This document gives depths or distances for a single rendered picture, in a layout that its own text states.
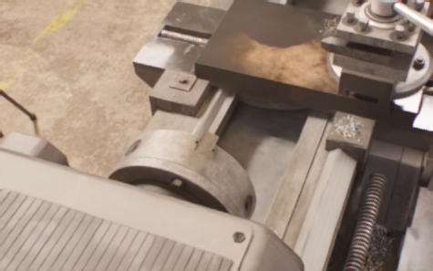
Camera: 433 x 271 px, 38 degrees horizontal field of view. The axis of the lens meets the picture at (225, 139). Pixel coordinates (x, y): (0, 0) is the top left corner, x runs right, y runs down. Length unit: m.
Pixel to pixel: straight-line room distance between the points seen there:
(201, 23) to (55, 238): 1.16
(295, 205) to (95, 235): 0.73
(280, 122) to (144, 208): 1.01
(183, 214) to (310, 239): 0.61
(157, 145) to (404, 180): 0.78
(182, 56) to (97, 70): 1.43
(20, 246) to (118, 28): 2.64
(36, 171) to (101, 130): 1.96
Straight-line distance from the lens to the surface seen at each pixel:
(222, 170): 1.01
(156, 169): 0.99
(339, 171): 1.47
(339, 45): 1.41
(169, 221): 0.77
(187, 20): 1.85
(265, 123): 1.74
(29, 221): 0.80
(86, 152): 2.73
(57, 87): 3.07
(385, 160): 1.59
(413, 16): 1.35
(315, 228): 1.36
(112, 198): 0.80
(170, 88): 1.63
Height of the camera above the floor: 1.95
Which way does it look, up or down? 46 degrees down
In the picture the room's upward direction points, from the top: 3 degrees counter-clockwise
